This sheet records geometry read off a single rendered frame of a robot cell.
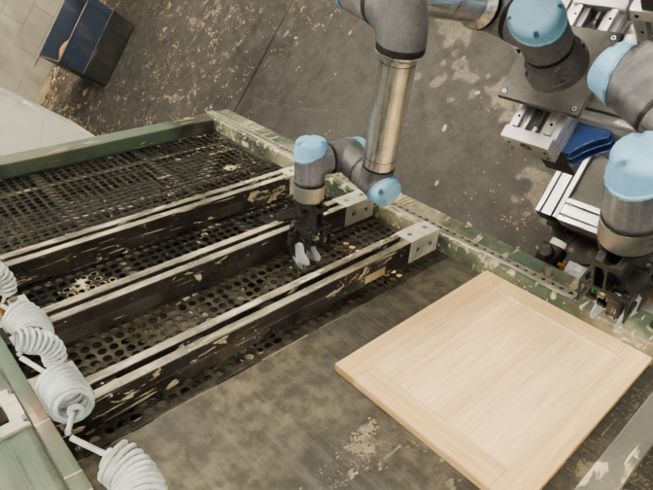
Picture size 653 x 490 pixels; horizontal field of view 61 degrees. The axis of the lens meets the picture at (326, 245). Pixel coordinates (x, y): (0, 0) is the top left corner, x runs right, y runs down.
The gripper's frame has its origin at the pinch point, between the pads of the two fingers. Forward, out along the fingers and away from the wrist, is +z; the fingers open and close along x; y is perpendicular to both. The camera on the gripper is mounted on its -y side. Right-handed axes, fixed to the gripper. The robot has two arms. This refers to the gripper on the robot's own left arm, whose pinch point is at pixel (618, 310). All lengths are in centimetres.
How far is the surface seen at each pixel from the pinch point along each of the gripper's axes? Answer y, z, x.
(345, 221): -9, 35, -83
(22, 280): 67, 0, -110
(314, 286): 20, 17, -59
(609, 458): 12.3, 24.5, 8.0
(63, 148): 33, 12, -178
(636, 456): 8.5, 26.3, 11.0
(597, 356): -11.6, 38.0, -6.2
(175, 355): 53, 2, -59
